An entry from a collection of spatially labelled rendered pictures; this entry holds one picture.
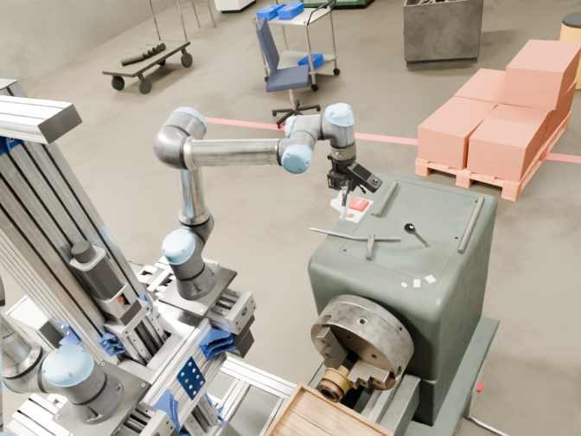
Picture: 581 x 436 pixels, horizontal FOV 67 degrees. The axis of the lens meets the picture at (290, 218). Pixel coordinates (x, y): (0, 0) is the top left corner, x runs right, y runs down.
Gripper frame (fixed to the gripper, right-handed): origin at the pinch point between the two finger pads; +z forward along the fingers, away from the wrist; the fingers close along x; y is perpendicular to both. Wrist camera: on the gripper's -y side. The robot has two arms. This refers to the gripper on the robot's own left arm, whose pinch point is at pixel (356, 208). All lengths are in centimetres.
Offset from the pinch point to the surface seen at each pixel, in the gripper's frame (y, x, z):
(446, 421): -38, 12, 88
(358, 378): -18, 38, 32
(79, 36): 815, -365, 111
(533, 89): -5, -260, 82
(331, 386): -13, 45, 30
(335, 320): -7.2, 30.4, 19.1
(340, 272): 0.4, 13.8, 17.8
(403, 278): -19.6, 8.3, 16.6
